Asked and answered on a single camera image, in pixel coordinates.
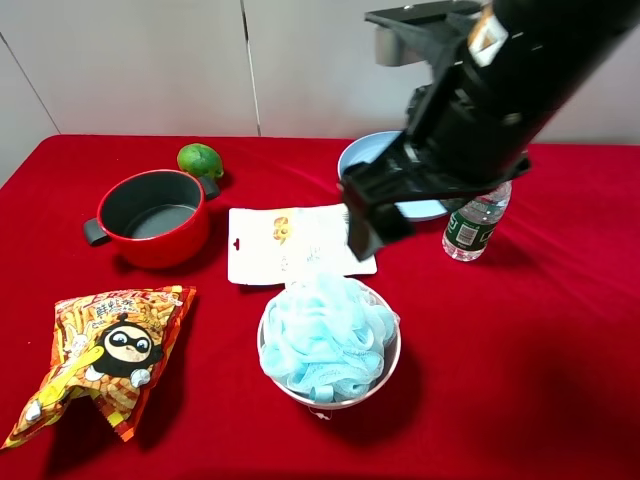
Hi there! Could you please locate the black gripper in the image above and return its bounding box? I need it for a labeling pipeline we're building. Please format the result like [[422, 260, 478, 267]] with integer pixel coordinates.
[[341, 64, 531, 260]]

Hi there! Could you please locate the blue mesh bath sponge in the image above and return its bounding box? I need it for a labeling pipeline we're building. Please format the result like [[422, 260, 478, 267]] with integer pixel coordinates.
[[259, 272, 400, 404]]

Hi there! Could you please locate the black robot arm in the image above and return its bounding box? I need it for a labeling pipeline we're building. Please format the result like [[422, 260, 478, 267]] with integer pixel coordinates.
[[340, 0, 639, 260]]

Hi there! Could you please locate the light blue plate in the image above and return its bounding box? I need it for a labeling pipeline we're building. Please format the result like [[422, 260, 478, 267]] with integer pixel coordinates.
[[337, 130, 447, 222]]

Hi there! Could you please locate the clear water bottle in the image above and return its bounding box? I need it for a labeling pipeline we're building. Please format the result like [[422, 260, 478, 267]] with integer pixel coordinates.
[[442, 181, 512, 262]]

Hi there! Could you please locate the white dried fruit pouch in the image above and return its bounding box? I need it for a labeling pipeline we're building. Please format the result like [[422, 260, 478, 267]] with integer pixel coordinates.
[[228, 204, 377, 286]]

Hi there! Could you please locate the pink bowl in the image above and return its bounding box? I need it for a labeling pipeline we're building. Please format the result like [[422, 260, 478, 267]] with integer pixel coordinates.
[[256, 287, 402, 411]]

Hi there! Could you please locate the red tablecloth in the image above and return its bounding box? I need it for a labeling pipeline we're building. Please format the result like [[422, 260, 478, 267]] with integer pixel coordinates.
[[1, 136, 639, 479]]

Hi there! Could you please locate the green lime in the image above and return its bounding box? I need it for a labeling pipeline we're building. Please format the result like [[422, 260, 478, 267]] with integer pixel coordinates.
[[177, 143, 224, 179]]

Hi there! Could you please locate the orange prawn cracker bag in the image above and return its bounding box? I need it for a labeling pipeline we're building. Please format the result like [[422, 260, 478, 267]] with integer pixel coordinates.
[[3, 285, 196, 449]]

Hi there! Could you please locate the red pot with black handles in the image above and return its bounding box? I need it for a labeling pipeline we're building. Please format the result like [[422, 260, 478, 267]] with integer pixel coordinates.
[[83, 169, 220, 269]]

